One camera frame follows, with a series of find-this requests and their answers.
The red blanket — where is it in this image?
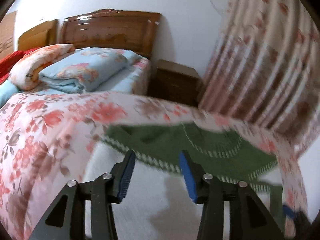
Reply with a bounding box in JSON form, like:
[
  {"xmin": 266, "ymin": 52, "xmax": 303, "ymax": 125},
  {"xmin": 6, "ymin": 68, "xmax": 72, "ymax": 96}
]
[{"xmin": 0, "ymin": 47, "xmax": 42, "ymax": 84}]

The pink floral blanket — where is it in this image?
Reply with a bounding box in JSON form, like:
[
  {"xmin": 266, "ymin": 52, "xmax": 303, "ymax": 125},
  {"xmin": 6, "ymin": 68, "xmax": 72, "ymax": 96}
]
[{"xmin": 0, "ymin": 91, "xmax": 310, "ymax": 240}]

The light blue floral bed sheet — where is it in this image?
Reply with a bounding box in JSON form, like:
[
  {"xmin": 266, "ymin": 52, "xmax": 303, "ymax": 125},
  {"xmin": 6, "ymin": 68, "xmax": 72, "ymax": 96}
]
[{"xmin": 0, "ymin": 56, "xmax": 152, "ymax": 108}]

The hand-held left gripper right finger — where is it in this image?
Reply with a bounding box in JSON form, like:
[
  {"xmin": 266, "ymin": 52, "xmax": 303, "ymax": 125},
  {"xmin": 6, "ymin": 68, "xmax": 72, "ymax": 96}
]
[{"xmin": 178, "ymin": 150, "xmax": 286, "ymax": 240}]

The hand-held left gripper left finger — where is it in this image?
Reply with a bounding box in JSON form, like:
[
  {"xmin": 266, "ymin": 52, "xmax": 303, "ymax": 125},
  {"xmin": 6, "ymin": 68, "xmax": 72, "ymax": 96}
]
[{"xmin": 29, "ymin": 149, "xmax": 137, "ymax": 240}]

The dark wooden nightstand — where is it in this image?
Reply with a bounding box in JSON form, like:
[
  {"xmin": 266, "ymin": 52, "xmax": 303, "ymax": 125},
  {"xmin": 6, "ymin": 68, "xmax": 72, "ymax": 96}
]
[{"xmin": 147, "ymin": 59, "xmax": 206, "ymax": 107}]

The floral striped curtain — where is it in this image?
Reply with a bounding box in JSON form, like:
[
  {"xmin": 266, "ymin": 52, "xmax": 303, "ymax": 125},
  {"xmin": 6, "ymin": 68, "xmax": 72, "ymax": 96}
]
[{"xmin": 199, "ymin": 0, "xmax": 320, "ymax": 155}]

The cardboard box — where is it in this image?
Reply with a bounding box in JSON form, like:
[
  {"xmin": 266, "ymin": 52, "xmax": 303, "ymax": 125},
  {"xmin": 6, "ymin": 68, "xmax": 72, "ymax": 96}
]
[{"xmin": 0, "ymin": 10, "xmax": 17, "ymax": 60}]

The plain wooden headboard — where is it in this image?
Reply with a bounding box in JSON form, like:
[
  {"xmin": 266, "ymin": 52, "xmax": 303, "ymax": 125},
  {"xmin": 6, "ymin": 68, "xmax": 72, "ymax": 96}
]
[{"xmin": 17, "ymin": 19, "xmax": 59, "ymax": 52}]

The folded orange floral quilt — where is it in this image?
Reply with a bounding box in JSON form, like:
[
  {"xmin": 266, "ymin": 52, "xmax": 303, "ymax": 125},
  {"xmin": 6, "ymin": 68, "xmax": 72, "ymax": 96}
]
[{"xmin": 9, "ymin": 44, "xmax": 75, "ymax": 91}]

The glossy wooden headboard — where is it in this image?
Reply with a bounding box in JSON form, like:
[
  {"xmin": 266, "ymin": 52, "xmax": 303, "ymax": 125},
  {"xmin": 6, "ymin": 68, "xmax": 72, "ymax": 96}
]
[{"xmin": 58, "ymin": 9, "xmax": 162, "ymax": 60}]

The green and white knit sweater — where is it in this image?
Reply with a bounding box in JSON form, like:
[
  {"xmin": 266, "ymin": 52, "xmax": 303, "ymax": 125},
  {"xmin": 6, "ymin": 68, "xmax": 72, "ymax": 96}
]
[{"xmin": 84, "ymin": 122, "xmax": 287, "ymax": 240}]

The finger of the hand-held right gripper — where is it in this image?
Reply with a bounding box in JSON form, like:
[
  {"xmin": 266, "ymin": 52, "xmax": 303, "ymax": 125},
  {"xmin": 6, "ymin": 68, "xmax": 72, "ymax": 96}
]
[{"xmin": 282, "ymin": 204, "xmax": 313, "ymax": 230}]

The folded light blue quilt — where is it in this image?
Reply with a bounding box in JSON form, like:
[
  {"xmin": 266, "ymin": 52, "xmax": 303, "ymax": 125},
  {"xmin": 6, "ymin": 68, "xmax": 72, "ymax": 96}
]
[{"xmin": 39, "ymin": 48, "xmax": 142, "ymax": 93}]

